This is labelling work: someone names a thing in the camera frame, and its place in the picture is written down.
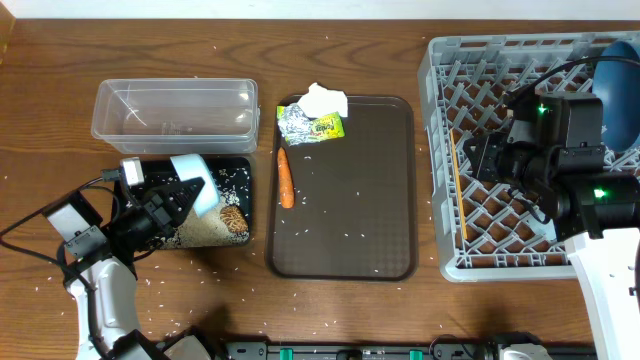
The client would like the light blue rice bowl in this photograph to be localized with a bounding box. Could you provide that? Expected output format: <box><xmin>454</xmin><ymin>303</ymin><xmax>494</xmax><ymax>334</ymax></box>
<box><xmin>170</xmin><ymin>154</ymin><xmax>220</xmax><ymax>218</ymax></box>

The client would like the wooden chopstick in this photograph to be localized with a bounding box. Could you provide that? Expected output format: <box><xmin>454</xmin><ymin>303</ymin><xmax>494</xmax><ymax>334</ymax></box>
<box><xmin>449</xmin><ymin>130</ymin><xmax>468</xmax><ymax>242</ymax></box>

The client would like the brown shiitake mushroom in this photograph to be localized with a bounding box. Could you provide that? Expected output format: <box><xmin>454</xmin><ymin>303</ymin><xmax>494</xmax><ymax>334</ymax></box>
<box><xmin>220</xmin><ymin>205</ymin><xmax>249</xmax><ymax>234</ymax></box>

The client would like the orange carrot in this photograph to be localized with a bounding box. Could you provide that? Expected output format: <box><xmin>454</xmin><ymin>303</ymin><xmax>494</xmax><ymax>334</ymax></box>
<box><xmin>277</xmin><ymin>148</ymin><xmax>295</xmax><ymax>209</ymax></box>

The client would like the aluminium foil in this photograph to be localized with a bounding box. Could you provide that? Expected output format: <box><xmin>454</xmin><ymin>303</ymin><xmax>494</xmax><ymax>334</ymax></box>
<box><xmin>276</xmin><ymin>103</ymin><xmax>311</xmax><ymax>146</ymax></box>

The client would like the dark blue plate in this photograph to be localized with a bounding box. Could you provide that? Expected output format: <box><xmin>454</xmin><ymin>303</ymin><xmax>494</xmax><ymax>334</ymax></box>
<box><xmin>592</xmin><ymin>61</ymin><xmax>639</xmax><ymax>153</ymax></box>

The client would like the yellow green snack wrapper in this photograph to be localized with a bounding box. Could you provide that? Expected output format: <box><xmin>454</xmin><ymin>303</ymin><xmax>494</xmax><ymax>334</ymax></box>
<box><xmin>304</xmin><ymin>113</ymin><xmax>345</xmax><ymax>144</ymax></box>

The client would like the white tissue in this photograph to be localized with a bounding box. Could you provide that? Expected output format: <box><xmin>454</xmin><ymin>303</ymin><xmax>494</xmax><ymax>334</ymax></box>
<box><xmin>297</xmin><ymin>83</ymin><xmax>348</xmax><ymax>118</ymax></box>

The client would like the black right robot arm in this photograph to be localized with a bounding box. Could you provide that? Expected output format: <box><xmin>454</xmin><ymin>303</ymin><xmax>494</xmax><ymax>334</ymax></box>
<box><xmin>463</xmin><ymin>92</ymin><xmax>639</xmax><ymax>359</ymax></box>

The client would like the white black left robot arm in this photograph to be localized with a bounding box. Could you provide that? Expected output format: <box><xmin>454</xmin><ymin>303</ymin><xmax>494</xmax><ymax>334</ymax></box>
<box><xmin>44</xmin><ymin>177</ymin><xmax>205</xmax><ymax>359</ymax></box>

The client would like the grey dishwasher rack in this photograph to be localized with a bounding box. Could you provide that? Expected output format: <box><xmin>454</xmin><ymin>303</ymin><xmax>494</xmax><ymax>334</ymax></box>
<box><xmin>417</xmin><ymin>31</ymin><xmax>640</xmax><ymax>284</ymax></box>

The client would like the pile of white rice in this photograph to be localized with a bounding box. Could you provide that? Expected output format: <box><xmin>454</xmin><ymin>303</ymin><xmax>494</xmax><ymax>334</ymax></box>
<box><xmin>159</xmin><ymin>167</ymin><xmax>250</xmax><ymax>250</ymax></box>

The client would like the black tray bin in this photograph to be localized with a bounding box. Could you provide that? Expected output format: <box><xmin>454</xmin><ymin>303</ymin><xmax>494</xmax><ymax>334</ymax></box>
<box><xmin>107</xmin><ymin>156</ymin><xmax>253</xmax><ymax>253</ymax></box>

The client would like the clear plastic bin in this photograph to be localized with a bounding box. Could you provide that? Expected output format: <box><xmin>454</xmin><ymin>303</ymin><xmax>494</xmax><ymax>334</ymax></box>
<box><xmin>91</xmin><ymin>78</ymin><xmax>260</xmax><ymax>154</ymax></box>

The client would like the brown serving tray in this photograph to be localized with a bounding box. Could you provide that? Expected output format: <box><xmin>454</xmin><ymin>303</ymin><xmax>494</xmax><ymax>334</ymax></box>
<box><xmin>265</xmin><ymin>96</ymin><xmax>418</xmax><ymax>282</ymax></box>

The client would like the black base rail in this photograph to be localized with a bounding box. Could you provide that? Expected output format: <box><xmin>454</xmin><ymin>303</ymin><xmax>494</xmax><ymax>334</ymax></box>
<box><xmin>159</xmin><ymin>327</ymin><xmax>601</xmax><ymax>360</ymax></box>

